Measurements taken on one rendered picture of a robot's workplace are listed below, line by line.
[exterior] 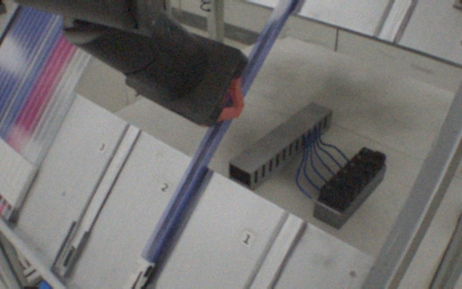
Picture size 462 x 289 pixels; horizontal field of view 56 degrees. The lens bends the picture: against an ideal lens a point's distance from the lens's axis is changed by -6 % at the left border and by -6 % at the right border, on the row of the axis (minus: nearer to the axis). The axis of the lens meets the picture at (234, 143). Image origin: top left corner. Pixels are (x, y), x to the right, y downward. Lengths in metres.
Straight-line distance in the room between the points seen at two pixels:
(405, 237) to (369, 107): 0.70
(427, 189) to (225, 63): 0.19
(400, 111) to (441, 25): 0.64
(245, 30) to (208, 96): 2.50
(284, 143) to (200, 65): 0.48
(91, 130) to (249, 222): 0.25
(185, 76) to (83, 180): 0.25
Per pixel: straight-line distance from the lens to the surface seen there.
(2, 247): 1.04
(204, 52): 0.37
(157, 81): 0.35
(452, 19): 0.44
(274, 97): 1.05
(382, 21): 0.45
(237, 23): 2.89
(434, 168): 0.38
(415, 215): 0.38
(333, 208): 0.72
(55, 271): 0.56
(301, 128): 0.86
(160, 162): 0.49
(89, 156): 0.57
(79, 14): 0.25
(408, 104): 1.10
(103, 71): 1.95
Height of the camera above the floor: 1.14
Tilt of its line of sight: 35 degrees down
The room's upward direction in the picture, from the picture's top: straight up
